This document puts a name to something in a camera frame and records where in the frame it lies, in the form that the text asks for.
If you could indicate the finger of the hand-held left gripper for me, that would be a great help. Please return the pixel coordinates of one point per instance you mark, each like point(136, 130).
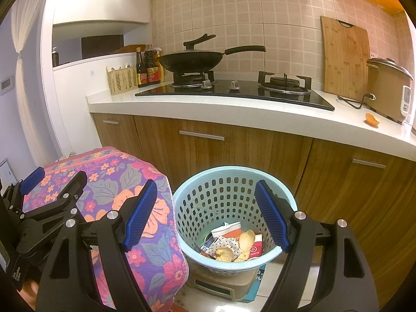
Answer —
point(32, 178)
point(73, 185)

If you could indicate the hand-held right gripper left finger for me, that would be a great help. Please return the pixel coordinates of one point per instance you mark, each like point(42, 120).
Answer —
point(139, 214)

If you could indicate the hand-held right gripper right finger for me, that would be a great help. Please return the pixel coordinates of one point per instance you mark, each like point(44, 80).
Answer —
point(273, 217)

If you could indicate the orange snack packet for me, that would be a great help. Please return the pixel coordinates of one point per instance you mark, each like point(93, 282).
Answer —
point(232, 232)

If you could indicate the light blue perforated basket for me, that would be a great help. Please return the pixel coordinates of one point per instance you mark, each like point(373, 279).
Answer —
point(227, 170)

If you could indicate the white framed panel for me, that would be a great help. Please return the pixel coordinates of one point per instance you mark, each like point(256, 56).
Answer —
point(5, 172)

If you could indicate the pale peel piece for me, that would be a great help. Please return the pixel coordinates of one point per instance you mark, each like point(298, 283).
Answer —
point(224, 253)
point(247, 239)

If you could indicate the red and white carton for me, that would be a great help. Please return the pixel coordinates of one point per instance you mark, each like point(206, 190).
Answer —
point(255, 250)

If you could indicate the floral patterned cloth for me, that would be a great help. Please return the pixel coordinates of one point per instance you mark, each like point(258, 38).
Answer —
point(107, 169)

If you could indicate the polka dot wrapper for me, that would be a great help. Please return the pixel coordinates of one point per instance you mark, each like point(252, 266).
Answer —
point(227, 243)

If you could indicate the narrow wooden cabinet door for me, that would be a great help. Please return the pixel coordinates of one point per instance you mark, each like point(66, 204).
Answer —
point(110, 136)

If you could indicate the blue printed sheet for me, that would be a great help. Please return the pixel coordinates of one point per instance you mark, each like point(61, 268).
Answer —
point(258, 279)

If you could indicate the dark crumpled wrapper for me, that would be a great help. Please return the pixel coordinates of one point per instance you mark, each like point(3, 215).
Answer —
point(206, 243)

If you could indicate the beige plastic box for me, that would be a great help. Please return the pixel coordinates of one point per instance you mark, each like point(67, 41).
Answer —
point(221, 286)

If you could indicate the white curtain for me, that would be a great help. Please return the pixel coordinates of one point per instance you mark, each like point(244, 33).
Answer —
point(26, 71)

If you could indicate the beige cutlery basket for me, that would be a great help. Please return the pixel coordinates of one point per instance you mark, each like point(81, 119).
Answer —
point(122, 81)

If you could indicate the small dark bottle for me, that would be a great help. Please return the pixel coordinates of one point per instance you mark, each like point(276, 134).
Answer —
point(55, 58)

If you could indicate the black glass gas stove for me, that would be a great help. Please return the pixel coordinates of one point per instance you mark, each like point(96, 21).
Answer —
point(247, 94)

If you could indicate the dark sauce bottle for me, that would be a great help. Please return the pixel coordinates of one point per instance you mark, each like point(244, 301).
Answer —
point(142, 74)

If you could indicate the red label sauce bottle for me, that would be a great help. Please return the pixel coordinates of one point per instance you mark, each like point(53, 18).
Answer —
point(152, 71)

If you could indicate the small orange peel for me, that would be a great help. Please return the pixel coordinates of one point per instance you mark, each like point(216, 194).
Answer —
point(372, 119)

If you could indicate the yellow bottle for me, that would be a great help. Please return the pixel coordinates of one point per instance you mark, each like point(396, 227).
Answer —
point(162, 68)

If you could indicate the black wok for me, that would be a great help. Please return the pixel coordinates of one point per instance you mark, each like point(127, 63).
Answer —
point(188, 61)

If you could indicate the beige rice cooker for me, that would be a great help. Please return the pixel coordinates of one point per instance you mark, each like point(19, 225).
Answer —
point(383, 87)

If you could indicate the wooden cutting board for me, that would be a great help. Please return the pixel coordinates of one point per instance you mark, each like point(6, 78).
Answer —
point(344, 58)

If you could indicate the white timer socket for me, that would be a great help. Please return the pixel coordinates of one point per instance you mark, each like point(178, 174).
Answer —
point(405, 100)

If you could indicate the wall switch panel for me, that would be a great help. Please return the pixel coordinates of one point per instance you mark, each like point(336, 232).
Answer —
point(6, 85)

